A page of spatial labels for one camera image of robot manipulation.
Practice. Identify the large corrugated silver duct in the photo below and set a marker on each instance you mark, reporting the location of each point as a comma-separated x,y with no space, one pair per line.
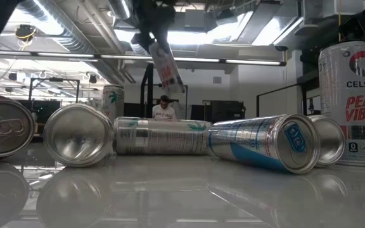
74,41

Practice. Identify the black metal rack frame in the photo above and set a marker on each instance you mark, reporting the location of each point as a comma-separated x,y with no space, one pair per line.
55,79

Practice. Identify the white table cover sheet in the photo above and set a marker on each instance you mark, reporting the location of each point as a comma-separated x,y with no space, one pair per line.
201,196

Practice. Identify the wooden board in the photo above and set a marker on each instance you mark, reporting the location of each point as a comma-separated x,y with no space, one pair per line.
149,95

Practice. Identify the person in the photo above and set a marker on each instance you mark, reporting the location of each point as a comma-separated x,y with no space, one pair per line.
164,109

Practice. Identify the blue silver Red Bull can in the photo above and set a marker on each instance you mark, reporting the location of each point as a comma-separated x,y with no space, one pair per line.
258,142

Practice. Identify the grey metal box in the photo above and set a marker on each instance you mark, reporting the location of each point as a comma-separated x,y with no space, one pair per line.
195,19

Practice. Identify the white air conditioning unit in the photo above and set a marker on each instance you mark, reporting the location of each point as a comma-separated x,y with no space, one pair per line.
325,8

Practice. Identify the black cabinet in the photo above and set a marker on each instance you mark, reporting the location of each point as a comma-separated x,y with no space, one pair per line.
131,110

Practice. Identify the bright light panel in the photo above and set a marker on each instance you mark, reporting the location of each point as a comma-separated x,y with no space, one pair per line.
220,35

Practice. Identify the black dome camera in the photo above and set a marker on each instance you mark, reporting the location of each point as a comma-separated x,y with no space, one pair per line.
280,48

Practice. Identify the long fluorescent light strip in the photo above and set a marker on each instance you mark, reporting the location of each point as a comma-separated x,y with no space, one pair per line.
252,62

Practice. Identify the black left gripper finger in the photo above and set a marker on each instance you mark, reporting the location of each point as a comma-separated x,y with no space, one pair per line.
142,38
164,39

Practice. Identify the black monitor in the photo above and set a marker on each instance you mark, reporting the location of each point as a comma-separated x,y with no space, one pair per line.
47,109
223,111

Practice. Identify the smooth round silver duct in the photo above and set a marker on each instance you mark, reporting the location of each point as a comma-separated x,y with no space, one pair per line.
119,8

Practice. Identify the red cola can black script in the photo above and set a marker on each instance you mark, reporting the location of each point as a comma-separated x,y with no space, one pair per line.
6,126

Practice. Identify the black track spotlight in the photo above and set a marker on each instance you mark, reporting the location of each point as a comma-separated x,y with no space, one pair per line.
13,76
92,78

